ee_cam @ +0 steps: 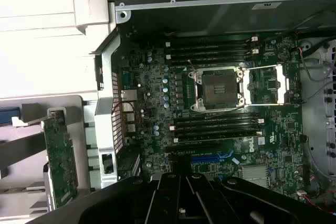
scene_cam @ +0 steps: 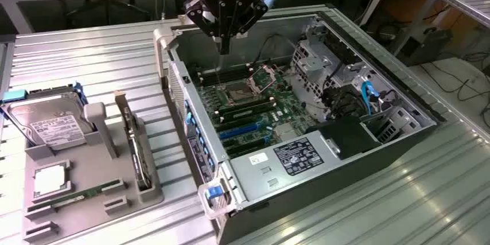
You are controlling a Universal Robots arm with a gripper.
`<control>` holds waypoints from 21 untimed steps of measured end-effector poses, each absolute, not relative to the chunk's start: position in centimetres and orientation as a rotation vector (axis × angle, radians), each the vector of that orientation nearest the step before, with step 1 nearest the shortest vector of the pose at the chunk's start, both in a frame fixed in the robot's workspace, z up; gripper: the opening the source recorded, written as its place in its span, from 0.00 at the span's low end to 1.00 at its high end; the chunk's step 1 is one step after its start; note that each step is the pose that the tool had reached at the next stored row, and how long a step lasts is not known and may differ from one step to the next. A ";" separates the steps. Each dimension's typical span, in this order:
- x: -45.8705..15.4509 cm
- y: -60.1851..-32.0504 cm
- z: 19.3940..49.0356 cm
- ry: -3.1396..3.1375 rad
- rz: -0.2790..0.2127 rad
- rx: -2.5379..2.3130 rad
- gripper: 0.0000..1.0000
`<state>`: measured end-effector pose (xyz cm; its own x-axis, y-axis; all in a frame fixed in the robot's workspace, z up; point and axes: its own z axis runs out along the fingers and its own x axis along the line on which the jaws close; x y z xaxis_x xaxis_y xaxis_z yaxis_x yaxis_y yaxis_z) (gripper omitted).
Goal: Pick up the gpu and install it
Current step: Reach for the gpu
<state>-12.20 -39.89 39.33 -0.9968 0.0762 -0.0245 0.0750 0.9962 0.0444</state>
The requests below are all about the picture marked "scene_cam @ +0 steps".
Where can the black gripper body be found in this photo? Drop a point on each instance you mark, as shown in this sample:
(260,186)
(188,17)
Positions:
(230,1)

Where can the green graphics card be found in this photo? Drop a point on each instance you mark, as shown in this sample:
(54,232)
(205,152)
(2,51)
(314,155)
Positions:
(134,141)

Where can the thin locking lever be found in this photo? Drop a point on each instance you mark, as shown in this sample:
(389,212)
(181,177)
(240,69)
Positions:
(220,73)

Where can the metal socket cover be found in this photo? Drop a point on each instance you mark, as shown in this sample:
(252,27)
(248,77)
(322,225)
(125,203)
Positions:
(265,77)

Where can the metal disk bay cage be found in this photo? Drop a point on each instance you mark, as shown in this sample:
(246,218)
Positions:
(310,64)

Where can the CPU socket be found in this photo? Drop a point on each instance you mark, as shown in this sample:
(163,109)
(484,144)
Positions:
(241,93)

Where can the green RAM stick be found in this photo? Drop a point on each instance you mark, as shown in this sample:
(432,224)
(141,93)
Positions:
(77,195)
(248,110)

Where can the green motherboard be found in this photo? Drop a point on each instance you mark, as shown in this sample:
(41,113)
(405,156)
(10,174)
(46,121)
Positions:
(284,113)

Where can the blue slot clip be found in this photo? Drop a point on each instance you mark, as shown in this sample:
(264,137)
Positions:
(189,118)

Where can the blue long expansion slot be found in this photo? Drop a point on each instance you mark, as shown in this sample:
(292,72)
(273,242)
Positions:
(240,130)

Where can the black long expansion slot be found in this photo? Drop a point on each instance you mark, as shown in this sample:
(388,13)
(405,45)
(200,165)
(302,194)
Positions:
(249,149)
(245,142)

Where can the black box on floor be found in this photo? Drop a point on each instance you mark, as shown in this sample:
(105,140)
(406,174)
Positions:
(429,44)

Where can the black plastic shroud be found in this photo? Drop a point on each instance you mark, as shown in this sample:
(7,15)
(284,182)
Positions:
(345,136)

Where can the silver hard disk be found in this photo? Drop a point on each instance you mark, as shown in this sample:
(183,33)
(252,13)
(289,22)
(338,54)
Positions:
(50,118)

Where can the blue disk carrier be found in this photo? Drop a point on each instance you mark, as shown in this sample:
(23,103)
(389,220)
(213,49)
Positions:
(14,97)

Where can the grey power supply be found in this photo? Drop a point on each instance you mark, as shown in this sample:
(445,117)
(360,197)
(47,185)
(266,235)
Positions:
(284,170)

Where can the blue case latch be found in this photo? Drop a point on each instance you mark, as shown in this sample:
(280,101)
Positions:
(214,192)

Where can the silver CPU chip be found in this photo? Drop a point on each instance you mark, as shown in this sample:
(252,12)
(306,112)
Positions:
(50,180)

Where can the open grey PC case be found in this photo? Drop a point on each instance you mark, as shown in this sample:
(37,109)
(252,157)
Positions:
(268,222)

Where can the grey parts rack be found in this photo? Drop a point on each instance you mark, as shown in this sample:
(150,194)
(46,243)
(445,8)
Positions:
(91,222)

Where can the black case switch peg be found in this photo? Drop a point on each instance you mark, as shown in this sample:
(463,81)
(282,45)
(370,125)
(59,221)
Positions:
(186,79)

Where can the aluminium frame table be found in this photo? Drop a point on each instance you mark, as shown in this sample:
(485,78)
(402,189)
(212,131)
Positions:
(460,1)

